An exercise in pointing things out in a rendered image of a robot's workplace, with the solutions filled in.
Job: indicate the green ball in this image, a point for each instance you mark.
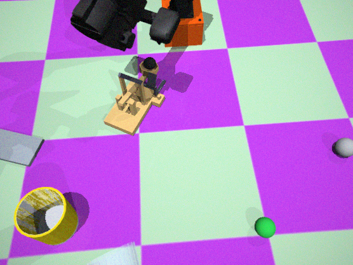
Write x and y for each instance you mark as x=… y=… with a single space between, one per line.
x=265 y=227

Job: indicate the yellow mug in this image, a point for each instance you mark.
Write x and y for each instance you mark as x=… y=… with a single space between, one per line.
x=45 y=215

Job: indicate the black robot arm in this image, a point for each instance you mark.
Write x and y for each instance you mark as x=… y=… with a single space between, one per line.
x=101 y=21

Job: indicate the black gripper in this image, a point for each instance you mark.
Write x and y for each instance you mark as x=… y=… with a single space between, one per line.
x=163 y=23

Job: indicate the black ball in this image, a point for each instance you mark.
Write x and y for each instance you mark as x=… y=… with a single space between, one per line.
x=149 y=63

